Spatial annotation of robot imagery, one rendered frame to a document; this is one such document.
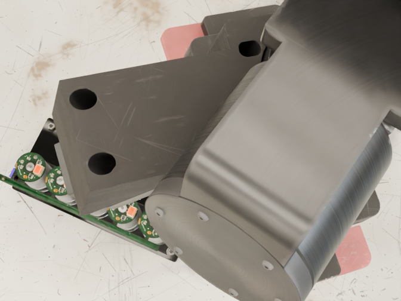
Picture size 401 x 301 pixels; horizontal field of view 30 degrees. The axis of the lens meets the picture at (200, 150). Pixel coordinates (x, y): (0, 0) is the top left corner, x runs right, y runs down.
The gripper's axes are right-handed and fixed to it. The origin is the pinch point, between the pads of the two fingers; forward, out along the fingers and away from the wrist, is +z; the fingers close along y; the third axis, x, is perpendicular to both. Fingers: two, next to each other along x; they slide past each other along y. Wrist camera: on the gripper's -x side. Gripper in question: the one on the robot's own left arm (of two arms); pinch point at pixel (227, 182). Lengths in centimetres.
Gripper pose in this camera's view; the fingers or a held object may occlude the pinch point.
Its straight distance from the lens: 42.8
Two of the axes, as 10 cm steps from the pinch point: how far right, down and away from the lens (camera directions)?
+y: 3.0, 9.2, -2.4
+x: 9.2, -2.1, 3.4
